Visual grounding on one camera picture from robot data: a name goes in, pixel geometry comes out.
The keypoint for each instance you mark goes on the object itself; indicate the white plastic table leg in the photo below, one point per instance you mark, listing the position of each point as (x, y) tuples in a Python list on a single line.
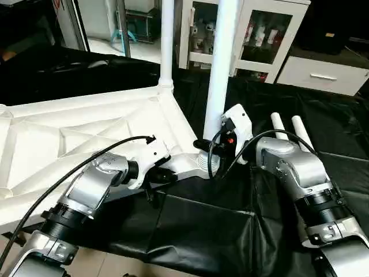
[(166, 46), (302, 134), (278, 126), (219, 75)]

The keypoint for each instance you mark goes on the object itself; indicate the white plastic table top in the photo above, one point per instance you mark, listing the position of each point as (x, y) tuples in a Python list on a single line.
[(69, 138)]

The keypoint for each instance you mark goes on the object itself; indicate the black table mat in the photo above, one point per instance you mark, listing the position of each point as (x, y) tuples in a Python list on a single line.
[(202, 231)]

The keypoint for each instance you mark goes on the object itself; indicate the white glass door cabinet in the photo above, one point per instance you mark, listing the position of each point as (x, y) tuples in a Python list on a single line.
[(259, 34)]

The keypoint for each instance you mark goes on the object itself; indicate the white drawer unit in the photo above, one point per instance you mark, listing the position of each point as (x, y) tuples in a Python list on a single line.
[(323, 76)]

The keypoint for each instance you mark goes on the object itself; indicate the turquoise plastic stand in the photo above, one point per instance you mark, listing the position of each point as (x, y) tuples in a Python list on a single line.
[(122, 36)]

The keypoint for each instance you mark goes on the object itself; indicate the black case with yellow label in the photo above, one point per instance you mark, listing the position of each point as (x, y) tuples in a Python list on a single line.
[(328, 32)]

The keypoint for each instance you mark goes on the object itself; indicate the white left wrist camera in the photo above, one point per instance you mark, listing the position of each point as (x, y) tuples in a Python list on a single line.
[(151, 157)]

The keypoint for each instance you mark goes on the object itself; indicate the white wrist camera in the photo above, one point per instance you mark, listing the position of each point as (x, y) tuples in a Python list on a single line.
[(151, 157), (237, 128)]

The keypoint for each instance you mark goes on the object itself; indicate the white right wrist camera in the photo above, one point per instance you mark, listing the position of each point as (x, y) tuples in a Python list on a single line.
[(237, 128)]

